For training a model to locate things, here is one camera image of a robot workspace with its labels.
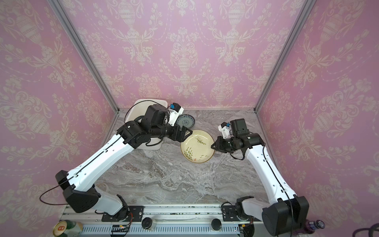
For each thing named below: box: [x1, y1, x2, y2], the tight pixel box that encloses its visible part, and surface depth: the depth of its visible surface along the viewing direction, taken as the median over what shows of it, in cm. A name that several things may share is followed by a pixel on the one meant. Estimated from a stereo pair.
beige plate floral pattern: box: [180, 129, 216, 164], surface depth 76 cm
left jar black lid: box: [141, 217, 153, 230], surface depth 65 cm
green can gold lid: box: [52, 219, 83, 237], surface depth 65 cm
